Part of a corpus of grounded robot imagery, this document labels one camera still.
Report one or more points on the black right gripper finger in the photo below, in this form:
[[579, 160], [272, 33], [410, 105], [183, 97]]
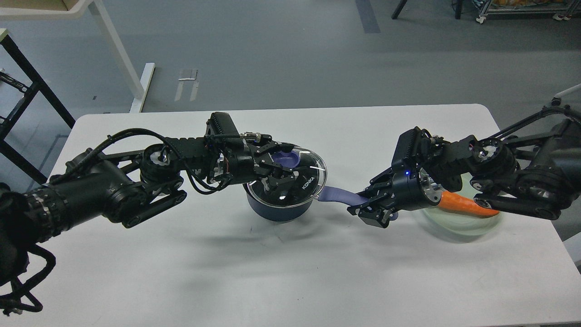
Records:
[[380, 192], [374, 214]]

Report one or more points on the orange toy carrot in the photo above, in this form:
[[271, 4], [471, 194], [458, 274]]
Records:
[[455, 203]]

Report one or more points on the black metal rack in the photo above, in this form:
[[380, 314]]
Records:
[[38, 86]]

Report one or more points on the office chair base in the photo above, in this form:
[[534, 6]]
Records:
[[557, 98]]

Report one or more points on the dark blue saucepan purple handle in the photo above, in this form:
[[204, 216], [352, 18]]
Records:
[[288, 205]]

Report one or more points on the black table leg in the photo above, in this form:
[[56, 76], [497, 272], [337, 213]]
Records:
[[399, 7]]

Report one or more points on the translucent green plate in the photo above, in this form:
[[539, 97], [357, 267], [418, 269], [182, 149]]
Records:
[[460, 224]]

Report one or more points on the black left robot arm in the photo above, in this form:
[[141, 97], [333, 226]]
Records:
[[132, 176]]

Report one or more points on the wheeled metal cart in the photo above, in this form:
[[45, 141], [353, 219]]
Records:
[[559, 10]]

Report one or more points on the glass pot lid purple knob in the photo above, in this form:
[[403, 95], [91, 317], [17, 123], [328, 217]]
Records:
[[312, 160]]

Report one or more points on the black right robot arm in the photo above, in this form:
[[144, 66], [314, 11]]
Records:
[[531, 168]]

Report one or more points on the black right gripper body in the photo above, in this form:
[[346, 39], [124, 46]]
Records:
[[414, 189]]

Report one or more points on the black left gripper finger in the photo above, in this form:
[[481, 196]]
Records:
[[295, 182], [281, 153]]

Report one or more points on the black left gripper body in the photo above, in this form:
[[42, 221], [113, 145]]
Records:
[[244, 158]]

